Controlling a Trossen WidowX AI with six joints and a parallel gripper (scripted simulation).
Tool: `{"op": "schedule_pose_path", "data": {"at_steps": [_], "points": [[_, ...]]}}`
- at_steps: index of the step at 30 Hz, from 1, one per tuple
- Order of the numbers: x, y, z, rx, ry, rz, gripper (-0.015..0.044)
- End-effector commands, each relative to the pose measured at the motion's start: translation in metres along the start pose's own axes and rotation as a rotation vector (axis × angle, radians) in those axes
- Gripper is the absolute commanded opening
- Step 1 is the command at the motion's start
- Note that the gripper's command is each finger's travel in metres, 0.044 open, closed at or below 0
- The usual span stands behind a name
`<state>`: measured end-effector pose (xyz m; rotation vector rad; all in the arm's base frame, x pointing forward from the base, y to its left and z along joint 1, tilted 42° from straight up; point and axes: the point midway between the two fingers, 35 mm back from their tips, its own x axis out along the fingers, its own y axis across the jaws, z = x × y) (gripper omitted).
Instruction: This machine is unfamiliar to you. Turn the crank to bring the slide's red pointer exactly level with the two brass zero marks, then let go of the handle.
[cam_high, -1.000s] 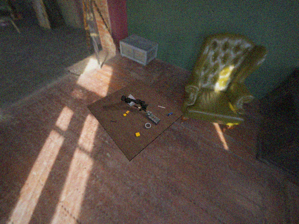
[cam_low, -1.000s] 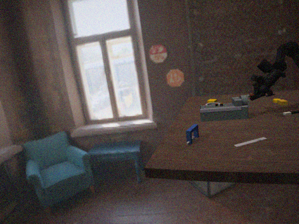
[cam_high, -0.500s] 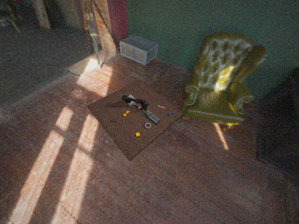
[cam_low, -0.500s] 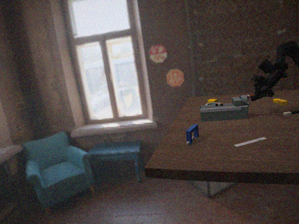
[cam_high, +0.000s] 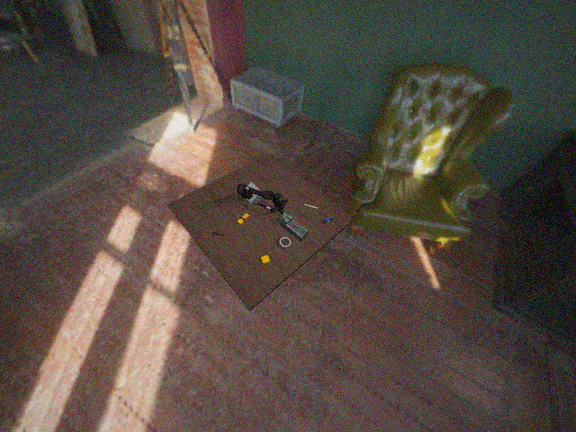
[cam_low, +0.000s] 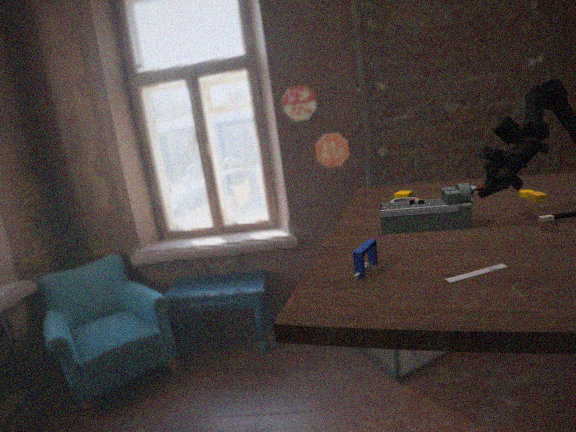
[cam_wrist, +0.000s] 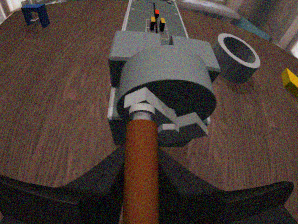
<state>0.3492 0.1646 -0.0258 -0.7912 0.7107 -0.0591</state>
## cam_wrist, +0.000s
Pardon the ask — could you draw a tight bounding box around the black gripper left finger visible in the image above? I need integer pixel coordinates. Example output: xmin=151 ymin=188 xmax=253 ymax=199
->
xmin=0 ymin=144 xmax=125 ymax=224

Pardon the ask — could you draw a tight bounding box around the small yellow block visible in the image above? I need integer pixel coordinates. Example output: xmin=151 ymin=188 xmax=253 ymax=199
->
xmin=281 ymin=68 xmax=298 ymax=97

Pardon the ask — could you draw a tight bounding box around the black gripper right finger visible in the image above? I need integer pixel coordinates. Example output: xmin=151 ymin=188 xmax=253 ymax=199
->
xmin=158 ymin=148 xmax=294 ymax=224

